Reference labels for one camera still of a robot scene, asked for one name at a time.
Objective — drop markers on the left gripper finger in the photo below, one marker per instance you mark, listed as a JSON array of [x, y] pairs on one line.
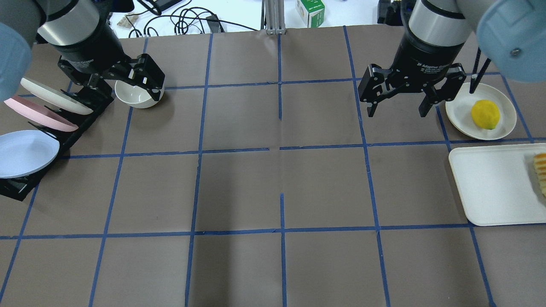
[[143, 73], [94, 98]]

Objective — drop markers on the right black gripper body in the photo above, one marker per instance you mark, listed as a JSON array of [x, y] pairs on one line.
[[423, 55]]

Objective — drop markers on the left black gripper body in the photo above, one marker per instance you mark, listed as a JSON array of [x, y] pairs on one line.
[[88, 47]]

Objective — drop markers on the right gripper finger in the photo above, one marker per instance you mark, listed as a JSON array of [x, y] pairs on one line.
[[454, 79], [375, 87]]

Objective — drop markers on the white ceramic bowl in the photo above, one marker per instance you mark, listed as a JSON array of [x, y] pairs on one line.
[[133, 96]]

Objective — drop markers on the yellow lemon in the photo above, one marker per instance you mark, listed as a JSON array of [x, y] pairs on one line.
[[485, 114]]

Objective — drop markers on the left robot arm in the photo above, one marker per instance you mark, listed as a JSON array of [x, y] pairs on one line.
[[22, 21]]

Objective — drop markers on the black dish rack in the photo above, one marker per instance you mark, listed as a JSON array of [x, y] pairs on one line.
[[18, 188]]

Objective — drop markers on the cream round plate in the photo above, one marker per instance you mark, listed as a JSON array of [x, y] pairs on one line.
[[459, 112]]

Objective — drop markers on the pink plate in rack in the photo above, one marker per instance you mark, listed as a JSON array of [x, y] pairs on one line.
[[40, 114]]

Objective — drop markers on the black power adapter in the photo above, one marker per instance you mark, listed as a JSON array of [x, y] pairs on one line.
[[214, 24]]

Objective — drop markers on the green white carton box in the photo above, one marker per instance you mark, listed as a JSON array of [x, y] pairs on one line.
[[312, 12]]

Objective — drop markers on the light blue plate in rack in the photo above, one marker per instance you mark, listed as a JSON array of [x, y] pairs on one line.
[[25, 152]]

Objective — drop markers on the white rectangular tray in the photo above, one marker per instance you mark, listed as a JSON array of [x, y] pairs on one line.
[[497, 184]]

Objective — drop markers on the sliced yellow pineapple toy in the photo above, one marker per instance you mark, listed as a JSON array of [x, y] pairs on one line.
[[540, 171]]

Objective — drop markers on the aluminium frame post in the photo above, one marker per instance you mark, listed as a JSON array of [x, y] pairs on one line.
[[273, 17]]

